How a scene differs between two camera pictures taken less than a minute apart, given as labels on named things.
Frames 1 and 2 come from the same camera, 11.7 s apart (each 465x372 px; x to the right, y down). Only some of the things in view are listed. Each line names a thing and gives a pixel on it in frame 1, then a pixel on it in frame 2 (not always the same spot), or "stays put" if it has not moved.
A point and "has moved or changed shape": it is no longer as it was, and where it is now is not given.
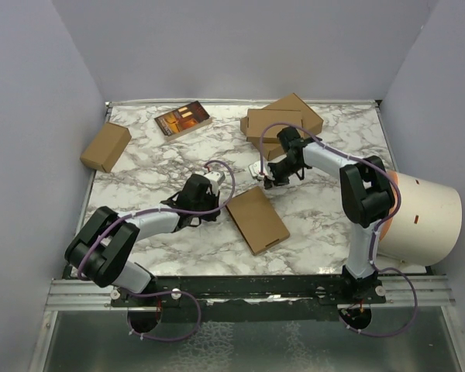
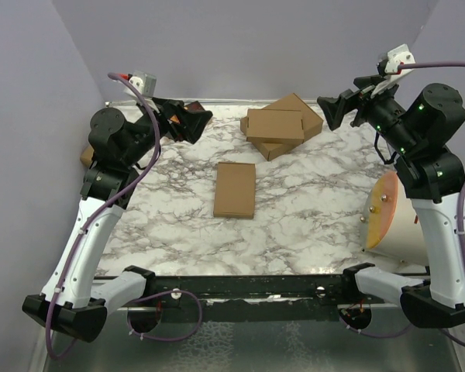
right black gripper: (268, 183) → (335, 108)
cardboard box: (257, 220) has moved or changed shape
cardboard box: (257, 118) stays put
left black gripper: (210, 216) → (192, 124)
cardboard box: (311, 121) stays put
